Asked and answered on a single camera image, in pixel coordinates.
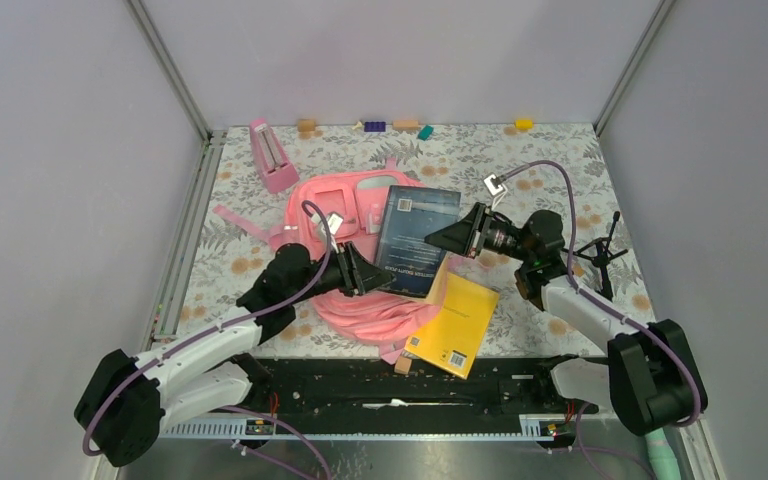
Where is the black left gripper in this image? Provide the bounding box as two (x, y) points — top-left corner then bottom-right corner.
(289, 241), (396, 305)

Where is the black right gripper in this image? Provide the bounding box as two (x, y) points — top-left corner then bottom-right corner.
(425, 202), (534, 264)

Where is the dark blue book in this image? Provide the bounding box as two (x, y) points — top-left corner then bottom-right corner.
(374, 185), (461, 298)

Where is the pink student backpack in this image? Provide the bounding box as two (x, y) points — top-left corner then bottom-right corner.
(213, 158), (448, 363)

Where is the yellow notebook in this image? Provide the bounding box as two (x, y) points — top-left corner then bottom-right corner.
(404, 273), (499, 379)

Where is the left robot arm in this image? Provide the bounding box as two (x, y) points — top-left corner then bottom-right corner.
(74, 230), (394, 467)

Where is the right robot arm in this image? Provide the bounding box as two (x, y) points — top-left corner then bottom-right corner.
(424, 202), (708, 436)

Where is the floral table mat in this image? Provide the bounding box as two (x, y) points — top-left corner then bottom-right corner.
(167, 123), (654, 357)

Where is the small wooden cube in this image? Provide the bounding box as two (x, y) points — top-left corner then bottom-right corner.
(394, 356), (412, 376)

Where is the teal block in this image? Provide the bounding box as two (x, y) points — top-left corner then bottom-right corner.
(417, 125), (434, 141)

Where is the long wooden block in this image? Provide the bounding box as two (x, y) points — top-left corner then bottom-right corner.
(392, 119), (420, 132)

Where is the pink metronome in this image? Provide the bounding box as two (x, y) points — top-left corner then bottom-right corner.
(249, 118), (300, 194)

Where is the black microphone tripod stand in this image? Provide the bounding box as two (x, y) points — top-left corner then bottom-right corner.
(573, 211), (629, 301)

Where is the purple toy brick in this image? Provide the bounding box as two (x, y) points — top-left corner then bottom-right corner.
(363, 121), (387, 133)

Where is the wooden block far left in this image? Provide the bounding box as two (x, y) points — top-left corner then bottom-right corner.
(296, 118), (317, 133)

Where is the mint green microphone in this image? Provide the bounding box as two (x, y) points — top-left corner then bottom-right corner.
(644, 429), (682, 480)

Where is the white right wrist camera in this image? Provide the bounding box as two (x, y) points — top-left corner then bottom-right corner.
(483, 174), (508, 198)

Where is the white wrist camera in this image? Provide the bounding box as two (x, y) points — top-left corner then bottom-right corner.
(320, 212), (344, 239)
(483, 174), (508, 198)

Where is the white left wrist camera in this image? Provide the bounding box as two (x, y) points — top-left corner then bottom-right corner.
(320, 212), (344, 239)

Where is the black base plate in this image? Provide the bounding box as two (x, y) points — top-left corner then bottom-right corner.
(240, 358), (582, 436)

